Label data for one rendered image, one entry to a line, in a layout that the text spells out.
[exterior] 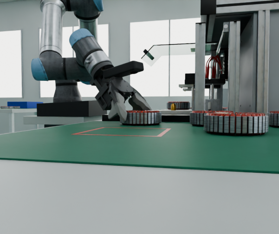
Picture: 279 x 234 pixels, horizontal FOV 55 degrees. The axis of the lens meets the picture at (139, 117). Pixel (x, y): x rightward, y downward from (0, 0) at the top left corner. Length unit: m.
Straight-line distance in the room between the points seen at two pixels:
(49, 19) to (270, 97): 0.79
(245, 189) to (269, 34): 0.72
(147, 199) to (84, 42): 0.72
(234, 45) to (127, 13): 5.50
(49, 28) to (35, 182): 0.88
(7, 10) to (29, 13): 0.59
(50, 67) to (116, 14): 5.49
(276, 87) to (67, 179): 0.75
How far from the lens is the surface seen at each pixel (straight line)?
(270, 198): 0.18
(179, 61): 5.86
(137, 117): 0.67
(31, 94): 7.00
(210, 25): 0.99
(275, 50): 0.89
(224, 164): 0.25
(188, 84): 1.03
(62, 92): 1.45
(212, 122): 0.49
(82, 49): 0.84
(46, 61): 0.94
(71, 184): 0.19
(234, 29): 0.89
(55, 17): 1.10
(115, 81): 0.76
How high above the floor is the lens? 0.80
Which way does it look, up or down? 2 degrees down
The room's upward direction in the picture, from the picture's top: straight up
